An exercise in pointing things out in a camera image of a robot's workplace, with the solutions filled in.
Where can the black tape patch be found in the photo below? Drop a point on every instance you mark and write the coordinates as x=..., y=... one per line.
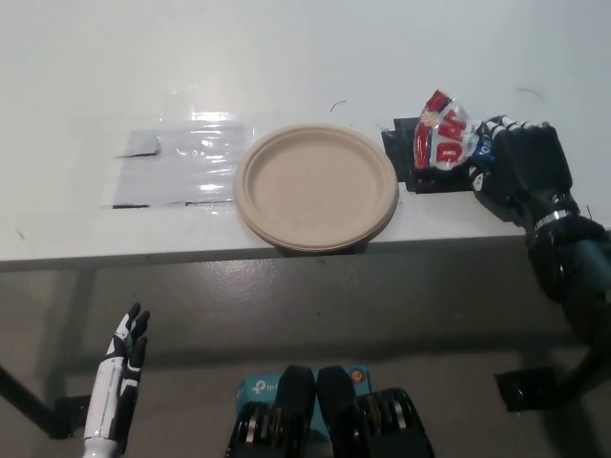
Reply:
x=398, y=150

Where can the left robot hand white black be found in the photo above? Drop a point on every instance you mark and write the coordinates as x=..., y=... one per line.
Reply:
x=107, y=386

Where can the right robot hand black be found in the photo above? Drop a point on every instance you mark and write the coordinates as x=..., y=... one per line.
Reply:
x=530, y=167

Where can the sunflower seeds bag red blue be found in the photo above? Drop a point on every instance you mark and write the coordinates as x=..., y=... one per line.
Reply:
x=444, y=138

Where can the teal router box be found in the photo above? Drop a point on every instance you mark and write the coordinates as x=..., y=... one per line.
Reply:
x=258, y=386

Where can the black table leg with foot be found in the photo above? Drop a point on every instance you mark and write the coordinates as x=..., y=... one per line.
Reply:
x=530, y=389
x=24, y=396

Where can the beige paper plate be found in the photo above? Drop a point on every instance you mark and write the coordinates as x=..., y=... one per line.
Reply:
x=317, y=186

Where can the clear plastic sheet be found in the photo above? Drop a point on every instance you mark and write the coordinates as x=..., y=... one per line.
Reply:
x=181, y=162

